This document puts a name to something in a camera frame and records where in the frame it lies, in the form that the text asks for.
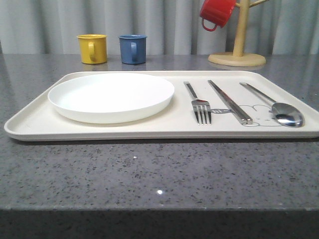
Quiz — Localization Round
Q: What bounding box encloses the silver metal fork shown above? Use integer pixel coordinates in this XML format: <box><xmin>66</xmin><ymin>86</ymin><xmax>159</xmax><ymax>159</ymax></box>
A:
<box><xmin>183</xmin><ymin>81</ymin><xmax>212</xmax><ymax>125</ymax></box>

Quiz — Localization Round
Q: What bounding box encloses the white round plate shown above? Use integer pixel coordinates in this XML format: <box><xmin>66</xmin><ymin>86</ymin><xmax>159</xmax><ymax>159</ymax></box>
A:
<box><xmin>48</xmin><ymin>73</ymin><xmax>175</xmax><ymax>124</ymax></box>

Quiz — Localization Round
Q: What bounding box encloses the silver metal spoon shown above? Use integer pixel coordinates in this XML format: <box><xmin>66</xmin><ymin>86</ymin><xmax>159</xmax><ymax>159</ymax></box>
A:
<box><xmin>240</xmin><ymin>82</ymin><xmax>305</xmax><ymax>128</ymax></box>

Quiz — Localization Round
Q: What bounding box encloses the cream rabbit serving tray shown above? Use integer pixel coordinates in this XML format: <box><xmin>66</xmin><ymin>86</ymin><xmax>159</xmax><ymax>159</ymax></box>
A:
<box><xmin>4</xmin><ymin>71</ymin><xmax>319</xmax><ymax>141</ymax></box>

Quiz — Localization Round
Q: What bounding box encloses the blue enamel mug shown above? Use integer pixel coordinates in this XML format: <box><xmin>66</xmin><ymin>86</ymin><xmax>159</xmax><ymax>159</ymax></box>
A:
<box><xmin>119</xmin><ymin>34</ymin><xmax>147</xmax><ymax>65</ymax></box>

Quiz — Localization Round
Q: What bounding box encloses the grey pleated curtain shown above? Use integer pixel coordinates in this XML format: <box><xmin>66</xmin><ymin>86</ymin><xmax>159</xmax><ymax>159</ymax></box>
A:
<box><xmin>0</xmin><ymin>0</ymin><xmax>319</xmax><ymax>55</ymax></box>

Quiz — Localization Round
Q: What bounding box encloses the yellow enamel mug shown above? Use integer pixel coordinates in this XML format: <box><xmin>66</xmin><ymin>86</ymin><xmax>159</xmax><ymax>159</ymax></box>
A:
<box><xmin>77</xmin><ymin>34</ymin><xmax>107</xmax><ymax>64</ymax></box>

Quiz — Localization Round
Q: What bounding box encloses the wooden mug tree stand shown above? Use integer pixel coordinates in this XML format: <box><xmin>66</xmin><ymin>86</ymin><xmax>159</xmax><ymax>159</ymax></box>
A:
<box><xmin>208</xmin><ymin>0</ymin><xmax>267</xmax><ymax>67</ymax></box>

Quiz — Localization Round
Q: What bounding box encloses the red enamel mug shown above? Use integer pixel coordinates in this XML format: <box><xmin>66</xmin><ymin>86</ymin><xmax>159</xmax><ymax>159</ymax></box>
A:
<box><xmin>200</xmin><ymin>0</ymin><xmax>236</xmax><ymax>31</ymax></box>

